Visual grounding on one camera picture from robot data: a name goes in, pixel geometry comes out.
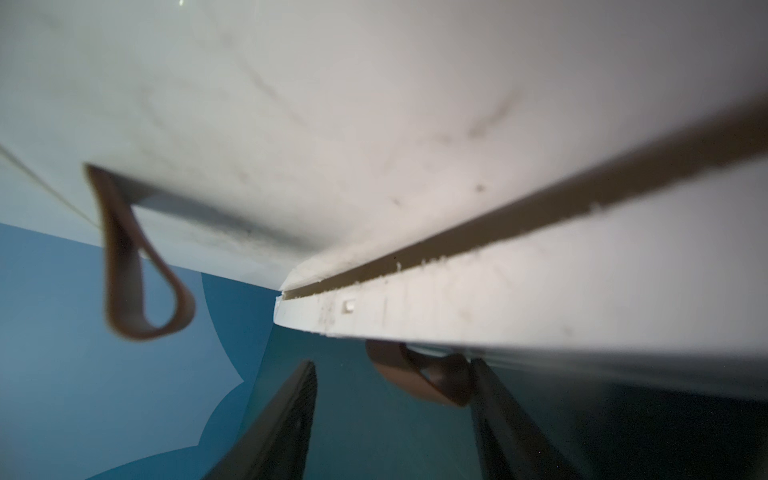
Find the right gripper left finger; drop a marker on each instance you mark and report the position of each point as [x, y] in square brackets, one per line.
[276, 444]

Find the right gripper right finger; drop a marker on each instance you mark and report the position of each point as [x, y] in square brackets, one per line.
[509, 444]

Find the white three-drawer cabinet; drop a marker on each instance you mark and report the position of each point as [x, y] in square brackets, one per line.
[574, 185]

